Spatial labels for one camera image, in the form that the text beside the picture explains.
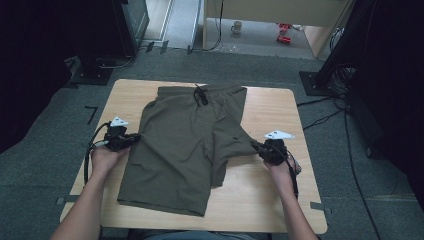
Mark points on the black post with base plate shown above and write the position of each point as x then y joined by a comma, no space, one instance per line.
336,50

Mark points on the person's left hand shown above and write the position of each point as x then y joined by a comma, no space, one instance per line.
105,161

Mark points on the black cabinet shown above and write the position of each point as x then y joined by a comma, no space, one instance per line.
106,26

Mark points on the grey mug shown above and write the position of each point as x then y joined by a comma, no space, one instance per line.
236,26

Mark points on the olive green shorts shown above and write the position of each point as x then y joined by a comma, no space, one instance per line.
173,150

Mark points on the black stand base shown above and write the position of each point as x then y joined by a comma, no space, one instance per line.
90,71

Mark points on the person's right hand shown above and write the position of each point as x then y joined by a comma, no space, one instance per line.
281,175

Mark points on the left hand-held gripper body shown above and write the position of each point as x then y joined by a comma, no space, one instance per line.
116,138

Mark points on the red tool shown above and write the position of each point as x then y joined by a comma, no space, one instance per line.
284,39
284,26

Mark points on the dark curtain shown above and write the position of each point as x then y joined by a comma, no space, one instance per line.
396,83
23,66

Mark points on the light wooden cabinet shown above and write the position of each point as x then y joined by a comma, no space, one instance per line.
266,10

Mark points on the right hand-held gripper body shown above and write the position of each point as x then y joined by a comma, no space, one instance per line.
276,150

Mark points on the grey tape strip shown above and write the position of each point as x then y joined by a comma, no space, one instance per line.
320,206
65,200

